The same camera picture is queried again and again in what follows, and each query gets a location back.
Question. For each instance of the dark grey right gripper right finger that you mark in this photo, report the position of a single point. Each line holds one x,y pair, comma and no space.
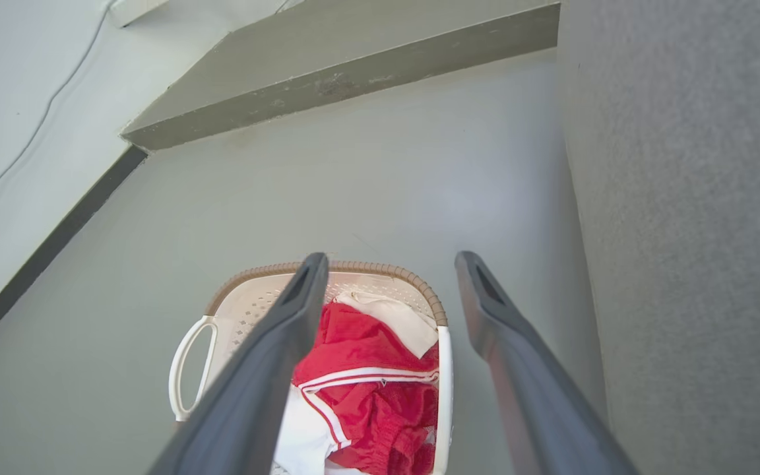
532,396

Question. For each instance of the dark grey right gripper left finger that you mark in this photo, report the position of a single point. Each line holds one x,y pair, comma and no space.
254,389

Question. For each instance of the cream laundry basket brown rim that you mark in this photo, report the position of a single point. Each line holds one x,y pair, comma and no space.
241,316

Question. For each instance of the red garment with white stripes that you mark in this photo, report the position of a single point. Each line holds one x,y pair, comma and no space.
380,402

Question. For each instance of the grey fabric sofa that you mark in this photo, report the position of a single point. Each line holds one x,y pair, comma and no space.
690,231

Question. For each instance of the black baseboard strip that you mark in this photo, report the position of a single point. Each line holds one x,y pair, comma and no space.
50,247

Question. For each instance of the raised concrete step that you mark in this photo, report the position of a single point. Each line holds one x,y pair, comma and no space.
327,72

